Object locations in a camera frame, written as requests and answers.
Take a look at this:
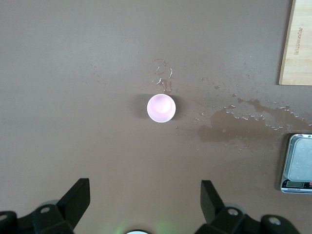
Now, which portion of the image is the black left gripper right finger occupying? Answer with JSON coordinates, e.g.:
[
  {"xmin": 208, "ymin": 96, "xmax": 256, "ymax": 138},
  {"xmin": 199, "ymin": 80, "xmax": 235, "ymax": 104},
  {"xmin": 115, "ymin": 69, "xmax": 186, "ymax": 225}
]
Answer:
[{"xmin": 195, "ymin": 180, "xmax": 301, "ymax": 234}]

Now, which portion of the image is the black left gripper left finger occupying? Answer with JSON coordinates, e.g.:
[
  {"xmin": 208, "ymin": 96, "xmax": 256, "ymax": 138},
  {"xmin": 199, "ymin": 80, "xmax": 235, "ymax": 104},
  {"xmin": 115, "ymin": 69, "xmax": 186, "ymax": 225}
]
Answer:
[{"xmin": 0, "ymin": 178, "xmax": 91, "ymax": 234}]

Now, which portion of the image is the wooden cutting board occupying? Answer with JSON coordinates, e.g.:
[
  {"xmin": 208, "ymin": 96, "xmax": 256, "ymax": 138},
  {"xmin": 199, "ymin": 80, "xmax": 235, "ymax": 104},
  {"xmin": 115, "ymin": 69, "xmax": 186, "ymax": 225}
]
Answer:
[{"xmin": 278, "ymin": 0, "xmax": 312, "ymax": 86}]

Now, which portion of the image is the pink cup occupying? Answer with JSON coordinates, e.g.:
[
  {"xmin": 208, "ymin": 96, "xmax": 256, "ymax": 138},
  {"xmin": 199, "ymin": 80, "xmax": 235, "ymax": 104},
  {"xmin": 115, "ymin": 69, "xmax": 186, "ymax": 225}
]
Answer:
[{"xmin": 147, "ymin": 94, "xmax": 176, "ymax": 123}]

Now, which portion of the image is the silver digital kitchen scale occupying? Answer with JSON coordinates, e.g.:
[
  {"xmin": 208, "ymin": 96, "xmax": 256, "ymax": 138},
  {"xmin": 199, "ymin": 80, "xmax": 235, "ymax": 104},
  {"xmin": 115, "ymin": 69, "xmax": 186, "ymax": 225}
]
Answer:
[{"xmin": 280, "ymin": 133, "xmax": 312, "ymax": 195}]

